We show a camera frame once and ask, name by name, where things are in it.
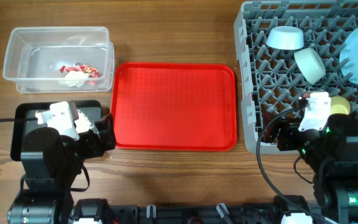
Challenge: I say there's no mint green bowl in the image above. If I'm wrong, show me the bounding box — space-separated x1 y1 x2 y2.
294 48 326 85

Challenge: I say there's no black tray bin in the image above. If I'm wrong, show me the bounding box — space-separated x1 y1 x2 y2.
11 100 102 161

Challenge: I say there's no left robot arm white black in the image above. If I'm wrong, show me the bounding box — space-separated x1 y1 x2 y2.
7 114 116 223

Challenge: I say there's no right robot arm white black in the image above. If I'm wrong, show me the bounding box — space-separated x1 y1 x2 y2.
257 112 358 223

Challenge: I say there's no grey dishwasher rack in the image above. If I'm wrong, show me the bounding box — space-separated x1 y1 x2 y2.
234 1 358 152

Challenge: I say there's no red snack wrapper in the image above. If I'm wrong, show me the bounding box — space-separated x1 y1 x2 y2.
60 63 99 79

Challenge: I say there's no pile of white rice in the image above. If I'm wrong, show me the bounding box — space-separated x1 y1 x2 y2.
75 109 100 134

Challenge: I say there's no yellow plastic cup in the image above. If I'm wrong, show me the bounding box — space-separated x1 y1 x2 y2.
330 96 351 115

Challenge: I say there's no clear plastic bin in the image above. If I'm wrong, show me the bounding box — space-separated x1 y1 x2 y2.
2 26 114 93

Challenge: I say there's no red serving tray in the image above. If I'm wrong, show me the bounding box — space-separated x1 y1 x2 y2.
111 62 237 152

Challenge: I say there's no white tissue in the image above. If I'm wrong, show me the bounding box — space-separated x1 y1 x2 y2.
59 71 89 87

